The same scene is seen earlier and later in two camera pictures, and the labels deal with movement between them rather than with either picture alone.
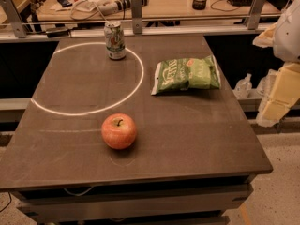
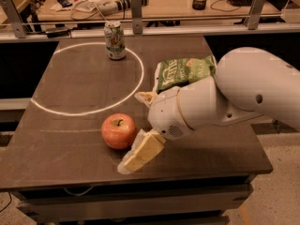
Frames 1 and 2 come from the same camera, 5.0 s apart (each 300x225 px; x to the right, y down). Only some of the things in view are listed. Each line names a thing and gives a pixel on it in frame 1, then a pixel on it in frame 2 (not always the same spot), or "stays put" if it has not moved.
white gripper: [288, 37] to [164, 113]
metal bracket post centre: [136, 6] stays put
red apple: [118, 130] stays put
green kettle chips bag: [187, 73] stays put
